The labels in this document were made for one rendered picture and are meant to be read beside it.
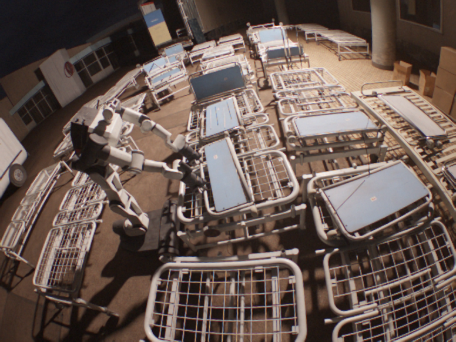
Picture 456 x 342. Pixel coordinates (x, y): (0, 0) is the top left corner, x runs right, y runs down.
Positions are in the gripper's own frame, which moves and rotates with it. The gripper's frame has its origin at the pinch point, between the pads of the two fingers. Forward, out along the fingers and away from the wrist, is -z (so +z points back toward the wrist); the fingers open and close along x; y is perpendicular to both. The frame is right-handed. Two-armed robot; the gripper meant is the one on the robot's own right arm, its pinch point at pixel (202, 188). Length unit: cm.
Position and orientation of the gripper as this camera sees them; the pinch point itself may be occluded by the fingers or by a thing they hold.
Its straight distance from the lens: 138.9
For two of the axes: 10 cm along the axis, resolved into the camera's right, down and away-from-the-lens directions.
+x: 7.9, -5.5, -2.8
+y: -1.9, -6.5, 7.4
